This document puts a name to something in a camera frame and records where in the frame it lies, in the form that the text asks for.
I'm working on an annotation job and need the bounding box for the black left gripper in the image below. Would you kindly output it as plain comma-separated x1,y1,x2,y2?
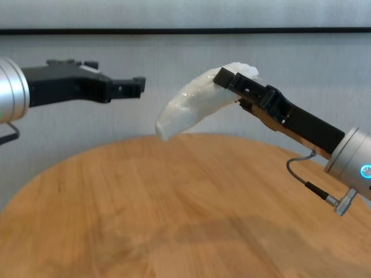
21,60,146,107

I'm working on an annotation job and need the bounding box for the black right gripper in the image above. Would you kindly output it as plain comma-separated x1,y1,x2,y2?
238,86,345,160

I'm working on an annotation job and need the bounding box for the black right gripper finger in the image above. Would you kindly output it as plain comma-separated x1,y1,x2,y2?
214,67,276,107

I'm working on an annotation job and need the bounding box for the white plastic-wrapped sandbag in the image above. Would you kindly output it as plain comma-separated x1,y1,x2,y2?
155,61,260,142

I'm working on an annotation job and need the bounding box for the black wall rail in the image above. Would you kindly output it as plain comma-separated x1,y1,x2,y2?
0,27,371,36

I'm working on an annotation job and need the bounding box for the grey left arm cable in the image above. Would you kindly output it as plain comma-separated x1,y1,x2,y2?
0,121,20,145

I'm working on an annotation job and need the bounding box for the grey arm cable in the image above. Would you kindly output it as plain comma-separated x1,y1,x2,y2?
286,149,359,217
0,121,20,145

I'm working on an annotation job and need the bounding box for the grey right arm cable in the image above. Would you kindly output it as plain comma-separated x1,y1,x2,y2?
286,149,359,217

